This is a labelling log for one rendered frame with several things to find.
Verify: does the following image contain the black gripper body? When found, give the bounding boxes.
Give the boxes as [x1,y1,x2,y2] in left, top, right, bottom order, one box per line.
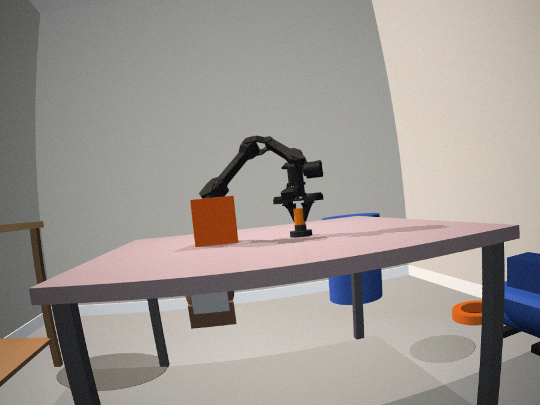
[273,179,324,204]

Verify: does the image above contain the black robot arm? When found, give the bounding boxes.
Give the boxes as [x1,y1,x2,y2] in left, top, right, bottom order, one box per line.
[199,136,323,201]

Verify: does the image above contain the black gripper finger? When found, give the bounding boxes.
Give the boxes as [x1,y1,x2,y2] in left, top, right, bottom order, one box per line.
[301,202,314,222]
[282,203,296,222]

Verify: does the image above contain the orange knob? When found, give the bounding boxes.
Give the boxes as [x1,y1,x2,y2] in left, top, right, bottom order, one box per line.
[293,208,305,225]

